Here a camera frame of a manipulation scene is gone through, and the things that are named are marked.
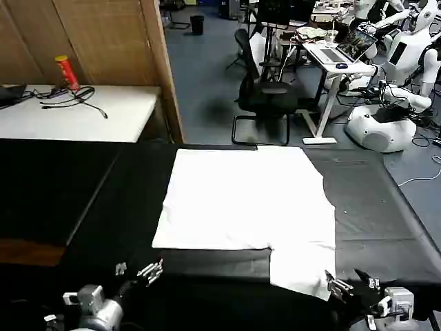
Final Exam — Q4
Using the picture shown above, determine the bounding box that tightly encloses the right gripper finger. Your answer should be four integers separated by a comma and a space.
353, 268, 382, 292
324, 269, 355, 301

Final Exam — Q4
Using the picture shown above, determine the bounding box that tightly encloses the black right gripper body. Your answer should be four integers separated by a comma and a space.
346, 281, 380, 313

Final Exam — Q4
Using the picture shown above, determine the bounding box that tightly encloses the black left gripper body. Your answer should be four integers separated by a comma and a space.
116, 277, 150, 307

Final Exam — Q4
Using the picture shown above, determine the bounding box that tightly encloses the white printed t-shirt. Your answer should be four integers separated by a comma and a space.
151, 145, 337, 302

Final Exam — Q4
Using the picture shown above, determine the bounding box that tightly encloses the black table cover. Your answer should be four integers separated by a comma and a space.
58, 141, 441, 331

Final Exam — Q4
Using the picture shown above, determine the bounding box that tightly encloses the white side table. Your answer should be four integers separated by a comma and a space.
0, 84, 163, 143

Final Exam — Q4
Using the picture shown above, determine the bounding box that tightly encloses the red snack can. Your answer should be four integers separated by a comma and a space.
54, 55, 81, 93

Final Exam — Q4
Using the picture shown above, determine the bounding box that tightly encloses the black office chair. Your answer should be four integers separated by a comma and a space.
231, 28, 301, 146

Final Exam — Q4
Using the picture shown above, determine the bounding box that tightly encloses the black flat device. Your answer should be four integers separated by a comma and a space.
0, 83, 28, 108

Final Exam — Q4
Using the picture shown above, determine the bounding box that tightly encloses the white standing desk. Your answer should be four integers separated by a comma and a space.
296, 40, 377, 146

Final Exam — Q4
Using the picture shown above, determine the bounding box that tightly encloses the wooden partition panel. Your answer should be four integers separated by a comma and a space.
0, 0, 185, 144

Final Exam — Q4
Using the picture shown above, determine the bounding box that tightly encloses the white humanoid robot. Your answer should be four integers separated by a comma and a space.
353, 0, 418, 31
343, 0, 441, 154

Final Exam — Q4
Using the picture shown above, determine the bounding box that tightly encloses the open silver laptop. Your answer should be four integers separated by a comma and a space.
317, 27, 378, 65

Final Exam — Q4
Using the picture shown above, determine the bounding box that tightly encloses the black waste bin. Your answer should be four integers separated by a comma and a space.
189, 14, 205, 36

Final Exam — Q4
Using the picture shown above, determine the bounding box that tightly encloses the black monitor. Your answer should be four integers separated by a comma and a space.
256, 0, 317, 27

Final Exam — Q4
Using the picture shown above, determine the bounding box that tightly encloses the white floor cable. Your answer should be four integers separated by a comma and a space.
398, 170, 441, 188

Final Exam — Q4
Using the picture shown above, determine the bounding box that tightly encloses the black cable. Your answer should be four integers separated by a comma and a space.
30, 86, 109, 120

